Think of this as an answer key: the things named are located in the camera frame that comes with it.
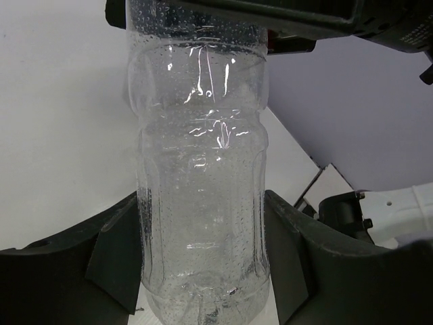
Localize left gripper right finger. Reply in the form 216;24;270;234
265;190;432;324

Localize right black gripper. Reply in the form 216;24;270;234
263;0;433;85

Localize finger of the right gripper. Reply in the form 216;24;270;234
105;1;362;36

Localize clear bottle grey cap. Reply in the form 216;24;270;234
126;1;269;324

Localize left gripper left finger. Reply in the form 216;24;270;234
1;193;142;324

